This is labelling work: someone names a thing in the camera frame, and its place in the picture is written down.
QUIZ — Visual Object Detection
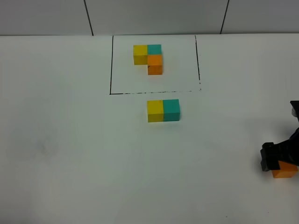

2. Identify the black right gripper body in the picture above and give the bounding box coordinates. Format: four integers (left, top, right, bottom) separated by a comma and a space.
278, 128, 299, 166

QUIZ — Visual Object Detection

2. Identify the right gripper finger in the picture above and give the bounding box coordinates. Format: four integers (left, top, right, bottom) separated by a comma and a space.
260, 142, 280, 172

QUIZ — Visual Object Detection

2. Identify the orange template block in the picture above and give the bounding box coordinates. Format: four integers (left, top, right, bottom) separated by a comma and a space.
147, 55, 163, 75

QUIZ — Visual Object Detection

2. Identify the teal template block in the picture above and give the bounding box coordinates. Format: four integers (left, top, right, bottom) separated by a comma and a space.
147, 44, 162, 55

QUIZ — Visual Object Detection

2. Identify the yellow template block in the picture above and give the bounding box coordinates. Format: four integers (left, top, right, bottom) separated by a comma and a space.
133, 45, 148, 65

